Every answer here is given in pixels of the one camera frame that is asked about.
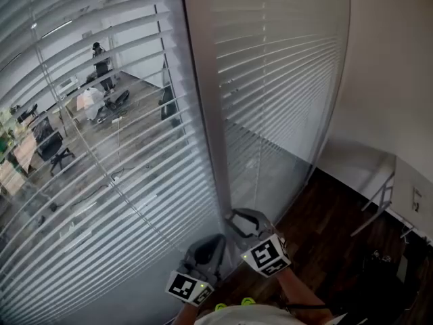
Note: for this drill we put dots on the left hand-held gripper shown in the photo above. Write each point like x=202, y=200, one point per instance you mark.
x=189, y=286

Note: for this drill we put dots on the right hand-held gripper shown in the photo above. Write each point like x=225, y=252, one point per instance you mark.
x=267, y=254

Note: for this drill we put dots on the white window blinds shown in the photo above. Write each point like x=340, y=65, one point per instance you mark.
x=287, y=80
x=50, y=63

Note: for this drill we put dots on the person's left forearm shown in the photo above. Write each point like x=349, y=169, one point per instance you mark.
x=187, y=315

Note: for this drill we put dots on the person's right forearm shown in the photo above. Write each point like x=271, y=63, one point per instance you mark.
x=301, y=293

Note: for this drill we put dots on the neon yellow shoe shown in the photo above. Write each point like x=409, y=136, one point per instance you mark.
x=220, y=306
x=248, y=301

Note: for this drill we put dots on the person's white shirt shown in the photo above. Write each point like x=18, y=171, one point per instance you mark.
x=250, y=317

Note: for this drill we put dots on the black high-back chair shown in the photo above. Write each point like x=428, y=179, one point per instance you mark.
x=168, y=103

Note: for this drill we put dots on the white table with metal legs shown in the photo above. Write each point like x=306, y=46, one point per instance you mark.
x=411, y=181

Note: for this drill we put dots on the black bag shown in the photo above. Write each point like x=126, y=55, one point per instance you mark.
x=116, y=100

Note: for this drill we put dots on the white cloth bundle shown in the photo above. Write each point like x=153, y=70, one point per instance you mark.
x=89, y=102

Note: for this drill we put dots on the black office chair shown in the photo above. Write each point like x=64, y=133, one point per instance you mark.
x=50, y=141

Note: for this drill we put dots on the wooden desk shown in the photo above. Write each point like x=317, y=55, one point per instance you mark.
x=20, y=154

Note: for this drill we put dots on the green plant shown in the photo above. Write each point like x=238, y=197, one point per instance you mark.
x=5, y=130

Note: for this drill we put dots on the grey window frame post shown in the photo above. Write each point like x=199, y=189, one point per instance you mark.
x=209, y=113

